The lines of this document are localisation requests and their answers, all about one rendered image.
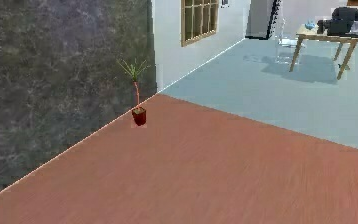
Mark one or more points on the clear glass chair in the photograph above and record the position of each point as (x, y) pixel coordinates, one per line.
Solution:
(284, 43)

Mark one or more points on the wooden framed window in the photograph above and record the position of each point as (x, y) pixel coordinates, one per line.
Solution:
(199, 20)

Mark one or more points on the light wooden table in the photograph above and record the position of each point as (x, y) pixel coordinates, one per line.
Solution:
(323, 36)

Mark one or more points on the small framed wall picture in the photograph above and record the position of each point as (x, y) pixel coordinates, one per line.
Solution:
(224, 3)

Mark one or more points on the small blue object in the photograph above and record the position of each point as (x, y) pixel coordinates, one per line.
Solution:
(309, 25)

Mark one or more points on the house plant in red pot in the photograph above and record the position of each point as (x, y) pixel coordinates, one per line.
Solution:
(139, 115)

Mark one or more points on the black appliance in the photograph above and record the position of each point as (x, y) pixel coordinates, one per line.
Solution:
(341, 22)

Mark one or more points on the grey fridge with black edge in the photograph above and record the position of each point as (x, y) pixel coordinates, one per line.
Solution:
(262, 18)

